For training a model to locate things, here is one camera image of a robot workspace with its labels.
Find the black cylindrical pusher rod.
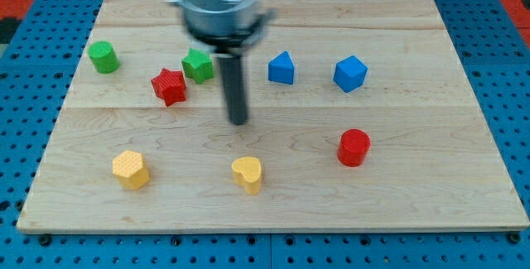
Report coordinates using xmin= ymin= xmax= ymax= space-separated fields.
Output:
xmin=216 ymin=53 xmax=248 ymax=125

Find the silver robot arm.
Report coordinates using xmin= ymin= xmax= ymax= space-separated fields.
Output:
xmin=168 ymin=0 xmax=275 ymax=125

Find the green star block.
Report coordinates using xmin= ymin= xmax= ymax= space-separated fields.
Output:
xmin=181 ymin=48 xmax=214 ymax=84

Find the red star block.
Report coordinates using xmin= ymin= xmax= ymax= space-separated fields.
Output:
xmin=151 ymin=68 xmax=186 ymax=107

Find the blue triangular prism block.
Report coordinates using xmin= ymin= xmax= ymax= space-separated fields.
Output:
xmin=267 ymin=51 xmax=295 ymax=84

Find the yellow heart block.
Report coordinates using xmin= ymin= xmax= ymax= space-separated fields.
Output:
xmin=231 ymin=156 xmax=263 ymax=195

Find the blue cube block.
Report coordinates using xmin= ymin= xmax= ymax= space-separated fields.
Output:
xmin=333 ymin=55 xmax=369 ymax=93

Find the green cylinder block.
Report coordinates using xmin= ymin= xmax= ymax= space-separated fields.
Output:
xmin=88 ymin=41 xmax=120 ymax=74

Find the light wooden board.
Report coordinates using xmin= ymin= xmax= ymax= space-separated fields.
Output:
xmin=17 ymin=0 xmax=529 ymax=234

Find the yellow hexagon block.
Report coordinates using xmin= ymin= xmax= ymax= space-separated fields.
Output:
xmin=112 ymin=151 xmax=151 ymax=190

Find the red cylinder block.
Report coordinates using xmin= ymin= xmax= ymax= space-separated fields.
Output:
xmin=336 ymin=128 xmax=371 ymax=167

